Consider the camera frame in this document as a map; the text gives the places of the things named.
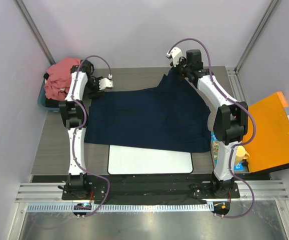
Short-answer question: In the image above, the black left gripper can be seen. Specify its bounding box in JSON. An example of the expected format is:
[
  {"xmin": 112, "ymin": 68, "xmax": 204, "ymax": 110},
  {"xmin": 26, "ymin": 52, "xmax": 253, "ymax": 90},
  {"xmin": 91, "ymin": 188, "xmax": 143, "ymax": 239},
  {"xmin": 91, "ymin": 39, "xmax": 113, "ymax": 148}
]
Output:
[{"xmin": 85, "ymin": 78, "xmax": 105, "ymax": 101}]

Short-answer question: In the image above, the navy blue t-shirt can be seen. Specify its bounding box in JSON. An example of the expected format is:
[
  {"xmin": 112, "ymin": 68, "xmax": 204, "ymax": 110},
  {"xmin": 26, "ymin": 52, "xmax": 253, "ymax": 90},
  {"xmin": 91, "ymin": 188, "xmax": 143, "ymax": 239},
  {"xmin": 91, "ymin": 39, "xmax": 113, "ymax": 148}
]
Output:
[{"xmin": 84, "ymin": 71, "xmax": 211, "ymax": 153}]

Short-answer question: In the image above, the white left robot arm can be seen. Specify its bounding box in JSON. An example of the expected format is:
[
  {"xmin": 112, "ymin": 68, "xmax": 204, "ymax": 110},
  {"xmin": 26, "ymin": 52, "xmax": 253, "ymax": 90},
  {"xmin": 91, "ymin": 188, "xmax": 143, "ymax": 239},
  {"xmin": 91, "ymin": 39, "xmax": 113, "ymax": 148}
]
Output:
[{"xmin": 59, "ymin": 60, "xmax": 104, "ymax": 200}]

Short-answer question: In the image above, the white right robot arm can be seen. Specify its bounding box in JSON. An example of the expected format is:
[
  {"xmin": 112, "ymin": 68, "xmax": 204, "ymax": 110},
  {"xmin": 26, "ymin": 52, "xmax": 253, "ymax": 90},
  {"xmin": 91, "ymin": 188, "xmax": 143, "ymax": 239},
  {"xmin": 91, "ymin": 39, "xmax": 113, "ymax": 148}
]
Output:
[{"xmin": 166, "ymin": 47, "xmax": 248, "ymax": 198}]

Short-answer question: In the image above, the pink crumpled t-shirt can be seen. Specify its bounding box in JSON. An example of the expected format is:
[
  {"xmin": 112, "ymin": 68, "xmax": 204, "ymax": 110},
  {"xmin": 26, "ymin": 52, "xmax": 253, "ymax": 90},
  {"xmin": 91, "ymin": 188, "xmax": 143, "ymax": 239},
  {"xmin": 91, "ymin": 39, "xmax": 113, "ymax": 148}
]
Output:
[{"xmin": 44, "ymin": 57, "xmax": 81, "ymax": 89}]

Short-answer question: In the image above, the teal laundry basket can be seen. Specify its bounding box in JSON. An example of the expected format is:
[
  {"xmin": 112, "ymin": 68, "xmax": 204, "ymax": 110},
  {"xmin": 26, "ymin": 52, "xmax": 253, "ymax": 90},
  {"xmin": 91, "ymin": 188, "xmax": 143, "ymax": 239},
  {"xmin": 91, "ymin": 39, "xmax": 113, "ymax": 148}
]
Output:
[{"xmin": 37, "ymin": 73, "xmax": 60, "ymax": 113}]

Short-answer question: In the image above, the white mat with black border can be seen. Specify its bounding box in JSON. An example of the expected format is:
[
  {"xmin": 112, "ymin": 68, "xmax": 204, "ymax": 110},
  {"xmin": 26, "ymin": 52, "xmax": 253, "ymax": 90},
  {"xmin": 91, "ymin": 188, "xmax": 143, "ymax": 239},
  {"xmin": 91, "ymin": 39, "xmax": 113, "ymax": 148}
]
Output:
[{"xmin": 107, "ymin": 145, "xmax": 194, "ymax": 175}]

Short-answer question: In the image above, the yellow mug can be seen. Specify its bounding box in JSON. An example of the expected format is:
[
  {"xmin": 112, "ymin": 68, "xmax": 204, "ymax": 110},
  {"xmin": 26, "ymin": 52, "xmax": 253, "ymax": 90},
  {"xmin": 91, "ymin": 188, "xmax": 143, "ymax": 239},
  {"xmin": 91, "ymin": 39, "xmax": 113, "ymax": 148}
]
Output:
[{"xmin": 234, "ymin": 145, "xmax": 250, "ymax": 165}]

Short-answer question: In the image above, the colourful picture book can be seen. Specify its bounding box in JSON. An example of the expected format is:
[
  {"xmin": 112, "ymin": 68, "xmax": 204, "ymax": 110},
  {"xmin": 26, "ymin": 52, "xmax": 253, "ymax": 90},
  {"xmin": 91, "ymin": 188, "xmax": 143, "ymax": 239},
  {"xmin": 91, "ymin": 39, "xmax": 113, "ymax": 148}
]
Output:
[{"xmin": 210, "ymin": 132, "xmax": 249, "ymax": 172}]

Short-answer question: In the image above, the orange board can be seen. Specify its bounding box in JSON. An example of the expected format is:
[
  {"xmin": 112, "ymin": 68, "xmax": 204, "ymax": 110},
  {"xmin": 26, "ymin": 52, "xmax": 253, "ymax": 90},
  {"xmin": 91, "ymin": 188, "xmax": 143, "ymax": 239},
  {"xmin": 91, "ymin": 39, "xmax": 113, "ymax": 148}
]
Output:
[{"xmin": 244, "ymin": 91, "xmax": 289, "ymax": 173}]

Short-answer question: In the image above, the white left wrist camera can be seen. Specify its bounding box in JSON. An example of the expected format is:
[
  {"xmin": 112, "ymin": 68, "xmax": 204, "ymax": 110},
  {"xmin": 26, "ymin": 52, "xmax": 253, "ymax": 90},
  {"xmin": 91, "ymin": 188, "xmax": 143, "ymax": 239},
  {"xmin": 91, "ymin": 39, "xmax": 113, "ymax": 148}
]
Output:
[{"xmin": 98, "ymin": 78, "xmax": 114, "ymax": 91}]

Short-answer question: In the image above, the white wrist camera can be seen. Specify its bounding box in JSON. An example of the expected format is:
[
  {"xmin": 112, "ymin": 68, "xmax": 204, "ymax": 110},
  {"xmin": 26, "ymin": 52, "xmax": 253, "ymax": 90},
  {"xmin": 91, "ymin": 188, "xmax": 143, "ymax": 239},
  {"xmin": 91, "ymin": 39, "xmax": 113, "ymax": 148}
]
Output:
[
  {"xmin": 166, "ymin": 46, "xmax": 183, "ymax": 67},
  {"xmin": 98, "ymin": 78, "xmax": 114, "ymax": 91}
]

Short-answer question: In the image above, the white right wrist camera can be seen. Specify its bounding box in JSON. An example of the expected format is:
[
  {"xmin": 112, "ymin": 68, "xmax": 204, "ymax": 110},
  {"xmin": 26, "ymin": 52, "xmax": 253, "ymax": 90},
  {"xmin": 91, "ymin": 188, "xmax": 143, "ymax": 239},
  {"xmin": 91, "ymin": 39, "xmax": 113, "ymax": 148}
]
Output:
[{"xmin": 166, "ymin": 46, "xmax": 183, "ymax": 67}]

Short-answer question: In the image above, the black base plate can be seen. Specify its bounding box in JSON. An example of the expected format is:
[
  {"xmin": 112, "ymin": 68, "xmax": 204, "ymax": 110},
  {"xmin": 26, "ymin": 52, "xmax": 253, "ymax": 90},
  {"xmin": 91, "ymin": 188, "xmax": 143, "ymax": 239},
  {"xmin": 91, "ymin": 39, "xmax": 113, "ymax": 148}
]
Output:
[{"xmin": 58, "ymin": 174, "xmax": 240, "ymax": 205}]

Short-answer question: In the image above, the white slotted cable duct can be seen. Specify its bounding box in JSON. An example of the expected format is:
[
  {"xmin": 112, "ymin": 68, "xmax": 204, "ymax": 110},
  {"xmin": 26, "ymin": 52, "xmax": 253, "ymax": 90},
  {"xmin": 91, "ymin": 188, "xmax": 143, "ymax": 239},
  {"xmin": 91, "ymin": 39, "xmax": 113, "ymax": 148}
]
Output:
[{"xmin": 27, "ymin": 202, "xmax": 214, "ymax": 213}]

